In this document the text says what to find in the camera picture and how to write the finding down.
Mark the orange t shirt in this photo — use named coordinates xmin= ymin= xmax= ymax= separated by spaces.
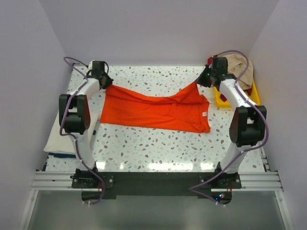
xmin=100 ymin=82 xmax=211 ymax=133

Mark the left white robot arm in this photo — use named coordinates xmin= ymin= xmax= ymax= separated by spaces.
xmin=59 ymin=60 xmax=113 ymax=171

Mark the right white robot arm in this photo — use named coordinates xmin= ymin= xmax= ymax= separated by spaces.
xmin=195 ymin=56 xmax=267 ymax=188

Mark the dark red t shirt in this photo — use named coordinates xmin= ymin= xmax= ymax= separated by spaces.
xmin=205 ymin=56 xmax=249 ymax=104

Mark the beige t shirt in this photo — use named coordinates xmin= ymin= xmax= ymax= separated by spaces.
xmin=224 ymin=53 xmax=253 ymax=90

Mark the yellow plastic tray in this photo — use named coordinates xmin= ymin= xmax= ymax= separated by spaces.
xmin=213 ymin=81 xmax=261 ymax=108

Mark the folded cream t shirt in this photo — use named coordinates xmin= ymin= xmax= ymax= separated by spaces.
xmin=43 ymin=109 xmax=100 ymax=154

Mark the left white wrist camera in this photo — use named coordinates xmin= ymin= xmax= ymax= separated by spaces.
xmin=87 ymin=60 xmax=94 ymax=70

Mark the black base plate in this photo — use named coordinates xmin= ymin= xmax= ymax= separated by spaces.
xmin=71 ymin=170 xmax=242 ymax=204

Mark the aluminium frame rail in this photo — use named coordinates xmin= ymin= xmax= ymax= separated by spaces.
xmin=30 ymin=169 xmax=80 ymax=191

